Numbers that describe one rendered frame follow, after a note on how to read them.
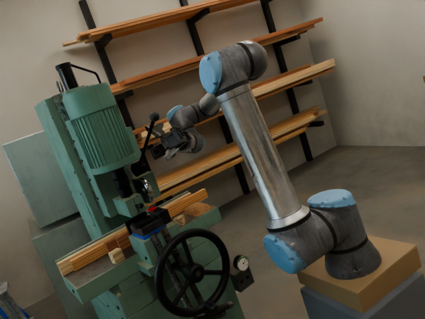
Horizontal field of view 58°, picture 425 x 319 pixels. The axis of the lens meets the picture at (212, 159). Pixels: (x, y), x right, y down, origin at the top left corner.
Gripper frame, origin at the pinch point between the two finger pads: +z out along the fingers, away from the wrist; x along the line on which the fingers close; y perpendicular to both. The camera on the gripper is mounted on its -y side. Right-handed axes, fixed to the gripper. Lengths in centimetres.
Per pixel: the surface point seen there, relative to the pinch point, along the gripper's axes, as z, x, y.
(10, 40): -122, -197, -116
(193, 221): -10.2, 31.1, -7.7
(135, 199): -1.4, 12.1, -19.2
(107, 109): 9.7, -17.4, -3.7
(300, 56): -359, -94, 70
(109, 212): -4.5, 9.3, -34.5
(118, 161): 7.0, -0.9, -12.3
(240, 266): -21, 55, -6
